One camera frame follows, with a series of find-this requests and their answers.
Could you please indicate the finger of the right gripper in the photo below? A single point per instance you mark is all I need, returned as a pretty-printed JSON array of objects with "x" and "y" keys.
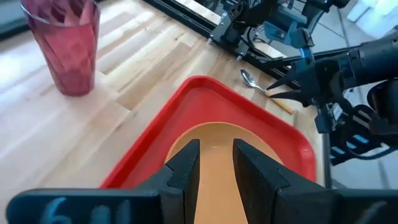
[
  {"x": 295, "y": 77},
  {"x": 292, "y": 96}
]

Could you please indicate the orange round plate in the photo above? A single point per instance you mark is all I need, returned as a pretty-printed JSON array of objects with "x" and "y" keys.
[{"x": 217, "y": 161}]

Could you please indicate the red plastic tray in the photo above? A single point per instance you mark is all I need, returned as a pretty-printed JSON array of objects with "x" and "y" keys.
[{"x": 217, "y": 102}]

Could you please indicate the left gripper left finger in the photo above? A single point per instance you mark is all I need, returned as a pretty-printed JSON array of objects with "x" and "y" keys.
[{"x": 183, "y": 186}]

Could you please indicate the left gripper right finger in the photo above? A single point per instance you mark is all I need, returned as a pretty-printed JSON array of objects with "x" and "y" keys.
[{"x": 258, "y": 186}]

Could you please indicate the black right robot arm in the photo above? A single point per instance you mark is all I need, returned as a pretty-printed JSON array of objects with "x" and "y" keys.
[{"x": 373, "y": 59}]

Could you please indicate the pink faceted plastic cup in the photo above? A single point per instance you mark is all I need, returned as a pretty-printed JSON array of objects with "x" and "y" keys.
[{"x": 66, "y": 53}]

